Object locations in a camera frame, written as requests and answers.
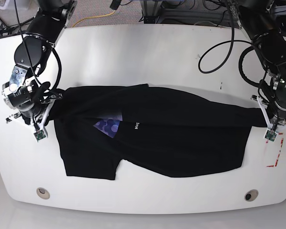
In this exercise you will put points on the left table cable grommet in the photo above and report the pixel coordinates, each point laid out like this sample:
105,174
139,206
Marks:
43,193

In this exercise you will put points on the red tape rectangle marking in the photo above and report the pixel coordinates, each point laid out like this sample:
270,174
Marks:
273,151

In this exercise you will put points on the right table cable grommet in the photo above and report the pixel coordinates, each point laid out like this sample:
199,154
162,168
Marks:
251,195

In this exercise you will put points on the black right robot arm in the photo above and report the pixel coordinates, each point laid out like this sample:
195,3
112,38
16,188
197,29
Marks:
24,91

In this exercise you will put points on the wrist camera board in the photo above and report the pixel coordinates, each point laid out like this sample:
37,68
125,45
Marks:
270,135
40,135

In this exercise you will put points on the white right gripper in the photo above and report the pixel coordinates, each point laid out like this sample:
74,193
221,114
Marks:
31,115

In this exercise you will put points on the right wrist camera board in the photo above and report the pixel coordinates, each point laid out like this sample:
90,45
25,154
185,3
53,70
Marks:
40,135

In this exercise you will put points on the black tripod stand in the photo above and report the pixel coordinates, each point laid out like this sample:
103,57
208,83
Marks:
9,22

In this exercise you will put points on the white storage box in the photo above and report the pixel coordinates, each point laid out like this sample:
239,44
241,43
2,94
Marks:
4,4

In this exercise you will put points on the aluminium frame post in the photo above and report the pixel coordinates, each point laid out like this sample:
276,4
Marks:
150,9

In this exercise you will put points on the table cable grommet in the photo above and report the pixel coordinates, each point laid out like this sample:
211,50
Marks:
251,195
43,193

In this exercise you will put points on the black T-shirt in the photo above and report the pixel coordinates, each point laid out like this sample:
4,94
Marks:
166,131

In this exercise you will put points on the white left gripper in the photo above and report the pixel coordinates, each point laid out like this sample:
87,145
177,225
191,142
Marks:
263,108

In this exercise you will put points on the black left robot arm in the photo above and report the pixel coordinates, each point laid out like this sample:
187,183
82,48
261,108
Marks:
257,19

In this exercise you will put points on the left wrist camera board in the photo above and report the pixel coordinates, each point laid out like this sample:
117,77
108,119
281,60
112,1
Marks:
270,135

